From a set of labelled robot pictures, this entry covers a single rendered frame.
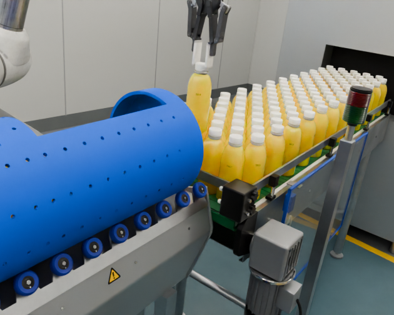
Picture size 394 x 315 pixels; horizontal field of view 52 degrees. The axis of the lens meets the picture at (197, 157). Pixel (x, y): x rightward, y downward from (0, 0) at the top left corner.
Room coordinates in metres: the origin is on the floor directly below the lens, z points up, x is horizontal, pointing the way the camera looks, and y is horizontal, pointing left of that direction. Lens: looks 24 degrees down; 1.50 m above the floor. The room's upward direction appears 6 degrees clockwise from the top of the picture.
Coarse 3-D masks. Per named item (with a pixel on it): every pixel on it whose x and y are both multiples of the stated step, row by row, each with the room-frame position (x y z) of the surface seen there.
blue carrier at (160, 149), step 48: (144, 96) 1.05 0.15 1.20; (0, 144) 0.60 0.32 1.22; (48, 144) 0.65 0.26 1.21; (96, 144) 0.71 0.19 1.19; (144, 144) 0.79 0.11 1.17; (192, 144) 0.90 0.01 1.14; (0, 192) 0.54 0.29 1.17; (48, 192) 0.59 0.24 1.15; (96, 192) 0.66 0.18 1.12; (144, 192) 0.77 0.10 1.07; (0, 240) 0.51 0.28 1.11; (48, 240) 0.58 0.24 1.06
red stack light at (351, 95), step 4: (348, 92) 1.17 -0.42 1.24; (352, 92) 1.15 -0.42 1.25; (356, 92) 1.15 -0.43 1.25; (348, 96) 1.17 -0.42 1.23; (352, 96) 1.15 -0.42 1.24; (356, 96) 1.14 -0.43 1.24; (360, 96) 1.14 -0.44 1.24; (364, 96) 1.14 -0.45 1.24; (368, 96) 1.14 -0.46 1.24; (348, 100) 1.16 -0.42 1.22; (352, 100) 1.15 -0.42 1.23; (356, 100) 1.14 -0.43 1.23; (360, 100) 1.14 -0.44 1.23; (364, 100) 1.14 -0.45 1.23; (368, 100) 1.14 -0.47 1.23; (348, 104) 1.16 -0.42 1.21; (352, 104) 1.15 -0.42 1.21; (356, 104) 1.14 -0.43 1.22; (360, 104) 1.14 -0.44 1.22; (364, 104) 1.14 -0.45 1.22; (368, 104) 1.15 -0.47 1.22
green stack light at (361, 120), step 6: (348, 108) 1.15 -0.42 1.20; (354, 108) 1.14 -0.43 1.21; (360, 108) 1.14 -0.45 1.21; (366, 108) 1.15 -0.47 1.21; (348, 114) 1.15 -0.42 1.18; (354, 114) 1.14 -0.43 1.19; (360, 114) 1.14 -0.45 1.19; (348, 120) 1.15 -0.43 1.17; (354, 120) 1.14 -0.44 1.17; (360, 120) 1.14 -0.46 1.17
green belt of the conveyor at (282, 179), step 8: (360, 128) 1.95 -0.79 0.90; (344, 136) 1.80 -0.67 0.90; (336, 144) 1.68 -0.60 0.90; (312, 160) 1.47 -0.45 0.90; (296, 168) 1.37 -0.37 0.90; (304, 168) 1.38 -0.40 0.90; (280, 176) 1.29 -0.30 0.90; (288, 176) 1.29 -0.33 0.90; (192, 184) 1.16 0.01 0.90; (280, 184) 1.22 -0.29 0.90; (264, 192) 1.15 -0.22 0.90; (216, 200) 1.07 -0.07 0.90; (256, 200) 1.10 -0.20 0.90; (216, 208) 1.04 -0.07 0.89; (216, 216) 1.02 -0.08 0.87; (224, 216) 1.01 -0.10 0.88; (224, 224) 1.01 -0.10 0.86; (232, 224) 0.99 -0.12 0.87
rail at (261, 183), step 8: (384, 104) 2.20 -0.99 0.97; (368, 112) 1.97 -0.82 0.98; (344, 128) 1.67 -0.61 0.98; (336, 136) 1.60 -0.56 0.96; (320, 144) 1.45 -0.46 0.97; (304, 152) 1.33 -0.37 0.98; (312, 152) 1.39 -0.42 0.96; (296, 160) 1.28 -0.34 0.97; (280, 168) 1.18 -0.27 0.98; (288, 168) 1.23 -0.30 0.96; (256, 184) 1.05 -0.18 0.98; (264, 184) 1.09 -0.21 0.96
